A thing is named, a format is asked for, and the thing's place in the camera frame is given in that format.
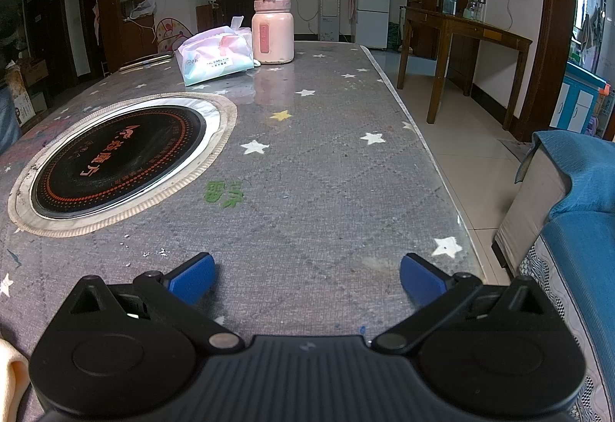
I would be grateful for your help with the blue sofa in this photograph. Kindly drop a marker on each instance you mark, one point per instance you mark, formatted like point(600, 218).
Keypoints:
point(581, 258)

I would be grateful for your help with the pink insulated bottle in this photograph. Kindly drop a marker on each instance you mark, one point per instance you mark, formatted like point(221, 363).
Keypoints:
point(272, 32)

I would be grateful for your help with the cardboard box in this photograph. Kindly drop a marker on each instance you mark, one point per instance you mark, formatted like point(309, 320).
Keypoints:
point(33, 73)

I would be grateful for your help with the white water dispenser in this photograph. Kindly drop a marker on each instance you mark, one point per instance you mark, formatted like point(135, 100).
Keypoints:
point(329, 18)

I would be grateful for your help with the white fleece top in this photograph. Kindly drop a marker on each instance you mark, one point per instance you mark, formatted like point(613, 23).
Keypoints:
point(12, 374)

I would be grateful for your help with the grey star tablecloth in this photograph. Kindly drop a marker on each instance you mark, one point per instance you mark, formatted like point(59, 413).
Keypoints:
point(312, 191)

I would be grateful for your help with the blue and white cabinet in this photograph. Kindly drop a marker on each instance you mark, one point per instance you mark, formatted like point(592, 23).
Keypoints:
point(576, 100)

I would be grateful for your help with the pink spotted play tent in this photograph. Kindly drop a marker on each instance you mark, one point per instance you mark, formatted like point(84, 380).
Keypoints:
point(168, 30)

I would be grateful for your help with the glass jar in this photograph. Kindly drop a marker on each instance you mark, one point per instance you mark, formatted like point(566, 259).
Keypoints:
point(473, 8)

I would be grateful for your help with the wooden side table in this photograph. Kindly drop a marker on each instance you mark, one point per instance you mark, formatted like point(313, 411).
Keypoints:
point(461, 25)

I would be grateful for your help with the round black induction cooktop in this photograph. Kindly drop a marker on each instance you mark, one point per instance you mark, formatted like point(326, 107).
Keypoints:
point(120, 157)

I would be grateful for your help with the white fridge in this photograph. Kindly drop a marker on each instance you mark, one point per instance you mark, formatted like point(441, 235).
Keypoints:
point(372, 3)

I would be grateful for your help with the wooden doorway frame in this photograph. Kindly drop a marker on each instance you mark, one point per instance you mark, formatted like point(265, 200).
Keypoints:
point(557, 18)

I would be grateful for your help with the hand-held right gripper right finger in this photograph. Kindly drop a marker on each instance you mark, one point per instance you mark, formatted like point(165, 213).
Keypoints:
point(423, 280)

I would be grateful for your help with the white plastic bag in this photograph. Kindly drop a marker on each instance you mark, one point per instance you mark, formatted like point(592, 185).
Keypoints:
point(144, 8)

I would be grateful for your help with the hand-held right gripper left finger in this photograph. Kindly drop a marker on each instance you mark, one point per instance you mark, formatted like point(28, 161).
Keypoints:
point(197, 275)

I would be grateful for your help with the pastel tissue pack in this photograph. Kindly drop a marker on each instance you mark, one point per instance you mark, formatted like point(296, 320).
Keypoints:
point(216, 56)

